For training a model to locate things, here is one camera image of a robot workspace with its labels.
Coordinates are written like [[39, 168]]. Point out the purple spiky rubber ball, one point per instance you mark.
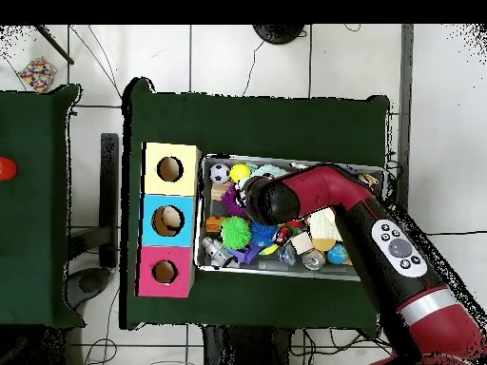
[[234, 201]]

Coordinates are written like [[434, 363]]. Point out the silver mesh bin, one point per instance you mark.
[[274, 270]]

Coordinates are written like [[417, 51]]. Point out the yellow tennis ball toy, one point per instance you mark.
[[239, 173]]

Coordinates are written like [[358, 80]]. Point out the thin black rod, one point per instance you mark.
[[55, 45]]

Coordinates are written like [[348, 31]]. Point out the grey metal pole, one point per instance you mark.
[[406, 76]]

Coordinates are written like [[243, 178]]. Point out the mint green muslin cloth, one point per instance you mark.
[[266, 170]]

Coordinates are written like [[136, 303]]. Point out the green spiky rubber ball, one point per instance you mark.
[[236, 232]]

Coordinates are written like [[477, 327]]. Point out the blue globe ball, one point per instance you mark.
[[337, 254]]

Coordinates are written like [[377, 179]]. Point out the blue spiky rubber ball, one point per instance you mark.
[[262, 235]]

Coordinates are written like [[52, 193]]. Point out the multicoloured patterned bag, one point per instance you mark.
[[37, 74]]

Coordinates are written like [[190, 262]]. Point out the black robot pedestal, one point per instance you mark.
[[243, 346]]

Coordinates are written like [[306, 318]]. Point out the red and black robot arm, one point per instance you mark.
[[380, 235]]

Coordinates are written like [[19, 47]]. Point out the dark green table cloth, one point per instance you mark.
[[247, 125], [34, 209]]

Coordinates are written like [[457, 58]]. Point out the orange toy brick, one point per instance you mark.
[[215, 224]]

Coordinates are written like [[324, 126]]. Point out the black upright panel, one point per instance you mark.
[[109, 197]]

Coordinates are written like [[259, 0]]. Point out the dark grey round base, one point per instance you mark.
[[89, 283]]

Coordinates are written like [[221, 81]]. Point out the wooden box with three holes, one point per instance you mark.
[[171, 235]]

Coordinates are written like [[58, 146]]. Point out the small soccer ball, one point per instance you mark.
[[220, 173]]

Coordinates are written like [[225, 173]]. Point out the black round stand base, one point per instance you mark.
[[279, 33]]

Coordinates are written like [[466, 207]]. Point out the red-orange round object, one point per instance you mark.
[[7, 169]]

